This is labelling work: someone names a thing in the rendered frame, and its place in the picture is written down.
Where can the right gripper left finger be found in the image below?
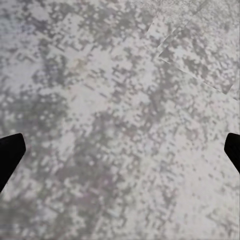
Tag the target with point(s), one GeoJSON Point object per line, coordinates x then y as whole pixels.
{"type": "Point", "coordinates": [12, 149]}

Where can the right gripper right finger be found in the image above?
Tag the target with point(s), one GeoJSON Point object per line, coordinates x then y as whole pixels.
{"type": "Point", "coordinates": [232, 149]}

